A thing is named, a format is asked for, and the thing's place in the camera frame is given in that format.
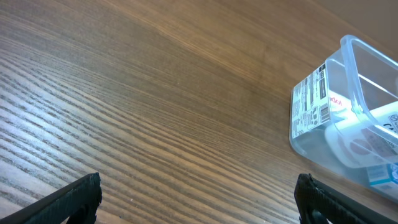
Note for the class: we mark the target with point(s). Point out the blue box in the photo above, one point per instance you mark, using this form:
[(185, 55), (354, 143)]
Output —
[(383, 177)]

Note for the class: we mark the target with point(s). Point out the white green medicine box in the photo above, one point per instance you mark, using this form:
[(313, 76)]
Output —
[(340, 106)]

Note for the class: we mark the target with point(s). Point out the white calamol lotion bottle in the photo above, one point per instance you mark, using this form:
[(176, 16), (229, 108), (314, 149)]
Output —
[(360, 144)]

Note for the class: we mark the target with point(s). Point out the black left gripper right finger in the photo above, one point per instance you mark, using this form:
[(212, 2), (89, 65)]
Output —
[(318, 203)]

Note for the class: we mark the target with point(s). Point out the clear plastic container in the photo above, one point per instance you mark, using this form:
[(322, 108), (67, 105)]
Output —
[(356, 71)]

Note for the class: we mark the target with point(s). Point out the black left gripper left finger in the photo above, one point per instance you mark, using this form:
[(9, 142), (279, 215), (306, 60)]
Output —
[(74, 203)]

